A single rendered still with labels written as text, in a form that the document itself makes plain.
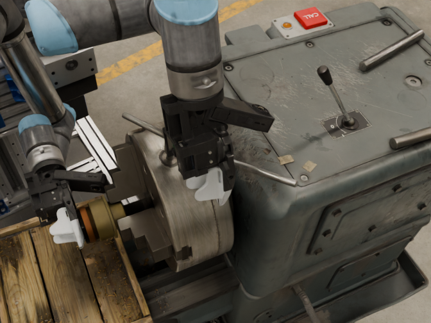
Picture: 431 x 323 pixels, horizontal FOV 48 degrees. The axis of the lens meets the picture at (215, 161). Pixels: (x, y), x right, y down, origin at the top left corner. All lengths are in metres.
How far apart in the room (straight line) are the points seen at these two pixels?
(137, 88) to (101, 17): 2.16
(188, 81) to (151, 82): 2.22
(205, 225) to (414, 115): 0.48
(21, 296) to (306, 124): 0.74
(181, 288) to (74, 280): 0.25
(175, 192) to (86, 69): 0.59
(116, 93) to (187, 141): 2.14
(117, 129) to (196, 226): 1.75
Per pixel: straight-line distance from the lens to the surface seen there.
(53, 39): 0.67
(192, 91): 0.64
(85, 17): 0.67
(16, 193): 2.03
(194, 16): 0.60
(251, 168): 0.81
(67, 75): 1.37
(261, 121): 0.72
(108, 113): 2.71
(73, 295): 1.20
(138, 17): 0.69
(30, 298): 1.22
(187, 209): 0.91
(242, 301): 1.25
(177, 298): 1.19
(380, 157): 0.97
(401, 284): 1.69
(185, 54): 0.62
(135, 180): 1.01
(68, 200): 1.03
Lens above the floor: 1.97
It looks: 53 degrees down
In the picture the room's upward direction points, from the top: 4 degrees clockwise
